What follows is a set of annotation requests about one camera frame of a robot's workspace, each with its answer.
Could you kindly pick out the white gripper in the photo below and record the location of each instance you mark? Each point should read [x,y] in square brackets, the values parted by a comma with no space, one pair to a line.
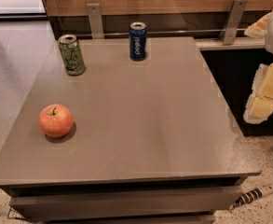
[260,106]

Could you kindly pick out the red apple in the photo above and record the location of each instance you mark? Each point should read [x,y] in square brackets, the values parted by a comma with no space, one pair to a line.
[56,120]

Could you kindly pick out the blue pepsi can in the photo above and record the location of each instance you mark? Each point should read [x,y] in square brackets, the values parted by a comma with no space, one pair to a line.
[137,34]

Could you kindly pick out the white power strip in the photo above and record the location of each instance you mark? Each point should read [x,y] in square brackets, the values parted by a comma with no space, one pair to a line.
[251,196]

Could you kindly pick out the grey drawer cabinet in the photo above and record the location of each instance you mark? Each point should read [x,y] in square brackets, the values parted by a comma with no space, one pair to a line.
[152,142]

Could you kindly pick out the green soda can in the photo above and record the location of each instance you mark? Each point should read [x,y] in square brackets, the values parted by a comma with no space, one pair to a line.
[71,55]

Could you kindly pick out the metal rail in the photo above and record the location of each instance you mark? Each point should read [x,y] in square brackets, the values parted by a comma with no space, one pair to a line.
[195,33]

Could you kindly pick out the right metal bracket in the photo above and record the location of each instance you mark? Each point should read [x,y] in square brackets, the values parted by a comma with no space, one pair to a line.
[229,32]

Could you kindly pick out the metal bracket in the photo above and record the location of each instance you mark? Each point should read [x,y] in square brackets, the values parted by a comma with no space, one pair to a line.
[229,32]
[95,20]

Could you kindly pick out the left metal bracket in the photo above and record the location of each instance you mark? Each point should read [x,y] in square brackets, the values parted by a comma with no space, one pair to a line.
[95,20]

